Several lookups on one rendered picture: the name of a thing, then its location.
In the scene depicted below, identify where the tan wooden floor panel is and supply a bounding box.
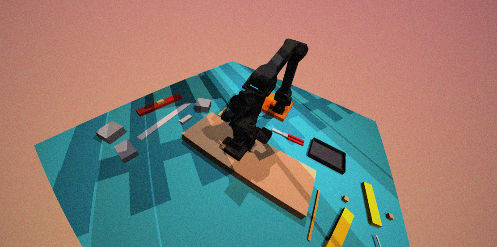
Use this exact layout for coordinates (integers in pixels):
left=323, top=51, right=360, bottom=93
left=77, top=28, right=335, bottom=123
left=182, top=112, right=316, bottom=219

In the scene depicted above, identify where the yellow flat bar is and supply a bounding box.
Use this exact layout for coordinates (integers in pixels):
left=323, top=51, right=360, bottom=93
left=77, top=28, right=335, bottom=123
left=323, top=208, right=354, bottom=247
left=361, top=182, right=382, bottom=228

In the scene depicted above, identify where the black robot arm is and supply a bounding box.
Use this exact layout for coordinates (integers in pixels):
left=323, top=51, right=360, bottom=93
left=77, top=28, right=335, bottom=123
left=229, top=39, right=308, bottom=135

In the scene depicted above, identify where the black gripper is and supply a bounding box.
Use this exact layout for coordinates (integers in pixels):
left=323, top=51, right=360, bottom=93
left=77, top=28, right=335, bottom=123
left=221, top=110, right=273, bottom=147

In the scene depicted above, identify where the awl with red handle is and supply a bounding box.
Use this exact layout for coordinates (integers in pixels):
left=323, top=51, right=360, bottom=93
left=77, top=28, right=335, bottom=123
left=272, top=128, right=304, bottom=146

